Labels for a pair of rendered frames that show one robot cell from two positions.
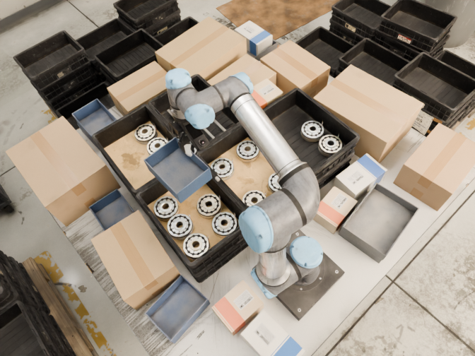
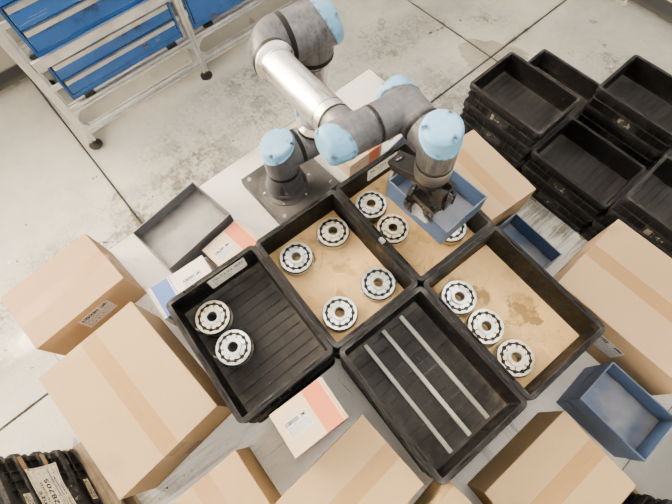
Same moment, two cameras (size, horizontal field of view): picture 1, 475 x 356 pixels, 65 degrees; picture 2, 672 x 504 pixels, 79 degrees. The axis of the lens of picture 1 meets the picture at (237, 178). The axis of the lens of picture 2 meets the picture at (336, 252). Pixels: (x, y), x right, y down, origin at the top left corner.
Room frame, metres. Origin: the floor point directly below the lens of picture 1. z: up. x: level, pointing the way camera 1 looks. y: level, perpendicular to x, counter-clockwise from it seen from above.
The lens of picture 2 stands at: (1.29, -0.07, 2.02)
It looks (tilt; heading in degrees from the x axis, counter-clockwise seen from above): 67 degrees down; 179
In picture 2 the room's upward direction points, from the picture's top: 4 degrees counter-clockwise
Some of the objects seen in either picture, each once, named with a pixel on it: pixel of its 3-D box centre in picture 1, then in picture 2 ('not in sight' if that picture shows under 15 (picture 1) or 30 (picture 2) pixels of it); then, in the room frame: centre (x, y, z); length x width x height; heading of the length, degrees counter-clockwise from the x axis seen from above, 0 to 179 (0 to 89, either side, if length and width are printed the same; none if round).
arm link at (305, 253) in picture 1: (303, 256); (281, 153); (0.45, -0.20, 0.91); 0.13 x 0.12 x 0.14; 116
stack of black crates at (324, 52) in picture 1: (324, 59); not in sight; (2.17, -0.76, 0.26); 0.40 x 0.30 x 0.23; 36
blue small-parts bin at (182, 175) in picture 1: (178, 169); (434, 195); (0.77, 0.21, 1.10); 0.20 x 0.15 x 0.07; 37
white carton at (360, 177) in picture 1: (359, 178); (188, 290); (0.84, -0.55, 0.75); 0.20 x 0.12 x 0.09; 121
